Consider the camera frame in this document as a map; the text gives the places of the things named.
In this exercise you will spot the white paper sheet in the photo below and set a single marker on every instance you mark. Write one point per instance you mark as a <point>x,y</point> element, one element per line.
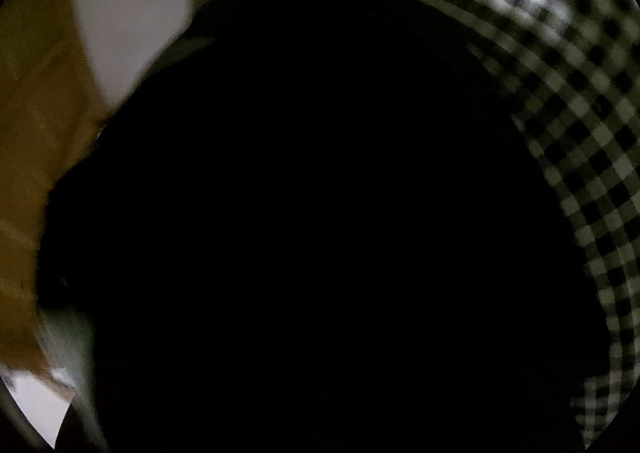
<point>37,403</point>

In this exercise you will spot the black white checkered bed sheet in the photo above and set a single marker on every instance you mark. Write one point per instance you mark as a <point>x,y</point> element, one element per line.
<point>590,98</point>

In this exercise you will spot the brown wooden board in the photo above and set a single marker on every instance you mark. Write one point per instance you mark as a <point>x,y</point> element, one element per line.
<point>35,143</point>

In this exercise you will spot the dark green garment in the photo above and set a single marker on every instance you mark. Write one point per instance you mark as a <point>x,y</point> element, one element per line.
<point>320,233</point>

